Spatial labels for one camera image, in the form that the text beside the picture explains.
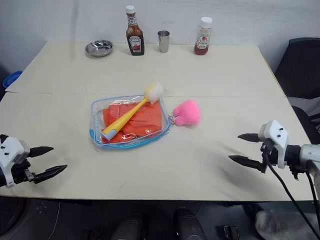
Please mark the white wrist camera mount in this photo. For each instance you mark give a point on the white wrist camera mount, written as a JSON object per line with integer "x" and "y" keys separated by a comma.
{"x": 275, "y": 136}
{"x": 10, "y": 153}

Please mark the clear pouch with orange cloth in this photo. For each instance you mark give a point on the clear pouch with orange cloth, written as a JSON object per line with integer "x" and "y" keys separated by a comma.
{"x": 126, "y": 121}

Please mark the dark rounded robot leg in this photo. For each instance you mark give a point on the dark rounded robot leg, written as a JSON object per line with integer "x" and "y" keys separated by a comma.
{"x": 188, "y": 223}

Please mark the red squeeze ketchup bottle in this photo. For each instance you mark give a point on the red squeeze ketchup bottle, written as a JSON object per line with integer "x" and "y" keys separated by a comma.
{"x": 203, "y": 37}

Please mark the stainless steel cup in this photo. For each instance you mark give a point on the stainless steel cup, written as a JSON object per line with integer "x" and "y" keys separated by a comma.
{"x": 163, "y": 41}

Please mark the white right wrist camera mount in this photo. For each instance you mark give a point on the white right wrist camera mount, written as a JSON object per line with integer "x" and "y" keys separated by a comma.
{"x": 275, "y": 136}

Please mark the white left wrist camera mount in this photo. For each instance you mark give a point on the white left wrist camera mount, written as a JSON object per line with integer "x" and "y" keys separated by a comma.
{"x": 10, "y": 153}

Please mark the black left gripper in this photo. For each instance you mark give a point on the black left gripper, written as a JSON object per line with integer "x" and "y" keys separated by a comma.
{"x": 18, "y": 172}

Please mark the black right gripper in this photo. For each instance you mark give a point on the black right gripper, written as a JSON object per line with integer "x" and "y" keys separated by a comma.
{"x": 269, "y": 153}

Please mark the dark ketchup bottle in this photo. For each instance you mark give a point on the dark ketchup bottle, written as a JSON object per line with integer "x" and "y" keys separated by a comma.
{"x": 134, "y": 35}

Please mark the black office chair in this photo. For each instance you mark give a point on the black office chair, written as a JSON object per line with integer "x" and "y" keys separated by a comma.
{"x": 300, "y": 75}

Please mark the yellow sponge brush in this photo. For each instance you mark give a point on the yellow sponge brush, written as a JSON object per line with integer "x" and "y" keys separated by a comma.
{"x": 135, "y": 112}

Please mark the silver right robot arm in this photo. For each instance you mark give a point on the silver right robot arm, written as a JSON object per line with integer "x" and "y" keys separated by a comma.
{"x": 303, "y": 156}

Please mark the blue plastic bin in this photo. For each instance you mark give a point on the blue plastic bin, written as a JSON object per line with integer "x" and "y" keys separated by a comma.
{"x": 11, "y": 79}

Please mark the stainless steel bowl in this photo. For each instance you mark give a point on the stainless steel bowl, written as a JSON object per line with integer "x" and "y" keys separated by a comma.
{"x": 98, "y": 48}

